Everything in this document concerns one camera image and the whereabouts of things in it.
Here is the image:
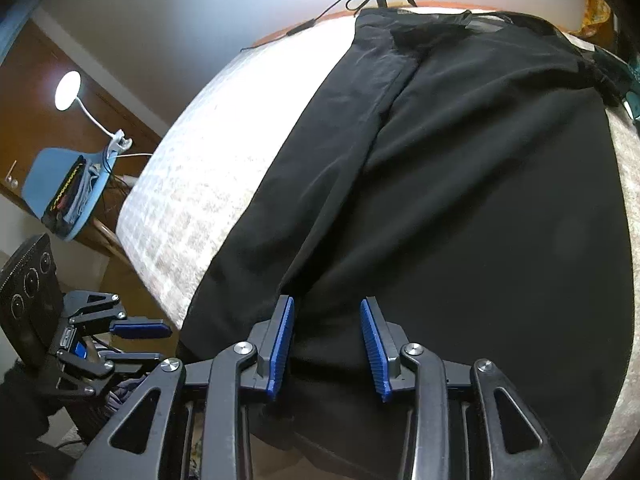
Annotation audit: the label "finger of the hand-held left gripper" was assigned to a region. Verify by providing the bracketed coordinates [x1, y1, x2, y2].
[56, 350, 169, 396]
[64, 290, 174, 341]

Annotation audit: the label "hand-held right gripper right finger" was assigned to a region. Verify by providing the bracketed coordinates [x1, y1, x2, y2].
[360, 296, 581, 480]

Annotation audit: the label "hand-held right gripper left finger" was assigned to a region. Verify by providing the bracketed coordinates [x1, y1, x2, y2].
[72, 295, 297, 480]

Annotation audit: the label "black pants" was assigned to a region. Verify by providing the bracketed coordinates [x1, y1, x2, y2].
[179, 7, 632, 480]

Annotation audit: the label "dark clothes with yellow trim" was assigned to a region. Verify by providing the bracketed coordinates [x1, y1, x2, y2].
[41, 156, 103, 235]

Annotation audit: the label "blue plastic chair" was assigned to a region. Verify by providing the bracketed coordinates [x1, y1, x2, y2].
[24, 147, 120, 240]

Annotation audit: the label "brown wooden wardrobe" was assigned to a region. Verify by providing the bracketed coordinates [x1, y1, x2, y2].
[0, 19, 167, 216]

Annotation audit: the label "white clip desk lamp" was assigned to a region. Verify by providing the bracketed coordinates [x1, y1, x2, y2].
[54, 71, 156, 160]

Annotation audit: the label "orange bed sheet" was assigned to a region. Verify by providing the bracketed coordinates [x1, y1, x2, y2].
[250, 1, 473, 47]

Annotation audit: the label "folded tripod with orange cloth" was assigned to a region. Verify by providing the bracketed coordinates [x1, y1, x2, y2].
[581, 0, 614, 37]

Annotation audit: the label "black cable with switch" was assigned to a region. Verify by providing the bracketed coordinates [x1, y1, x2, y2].
[240, 0, 377, 54]

